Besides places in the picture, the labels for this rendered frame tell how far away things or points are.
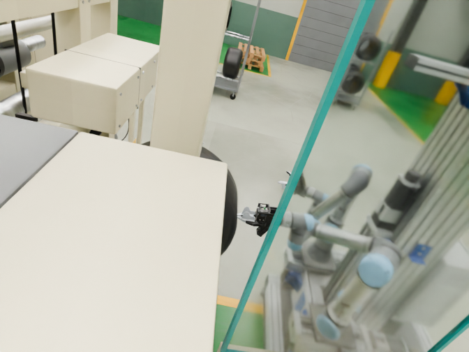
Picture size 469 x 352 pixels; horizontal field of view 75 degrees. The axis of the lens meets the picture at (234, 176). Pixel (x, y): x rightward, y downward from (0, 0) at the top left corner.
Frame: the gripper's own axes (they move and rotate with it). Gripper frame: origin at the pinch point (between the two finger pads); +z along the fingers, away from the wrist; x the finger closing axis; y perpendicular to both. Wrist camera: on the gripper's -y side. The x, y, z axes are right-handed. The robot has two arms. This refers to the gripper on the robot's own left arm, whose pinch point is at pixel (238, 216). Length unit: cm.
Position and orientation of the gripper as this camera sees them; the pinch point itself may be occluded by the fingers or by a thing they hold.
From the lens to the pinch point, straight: 146.4
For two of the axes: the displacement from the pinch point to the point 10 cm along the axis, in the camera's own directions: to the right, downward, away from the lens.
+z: -9.9, -1.2, -0.5
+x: -0.3, 5.6, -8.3
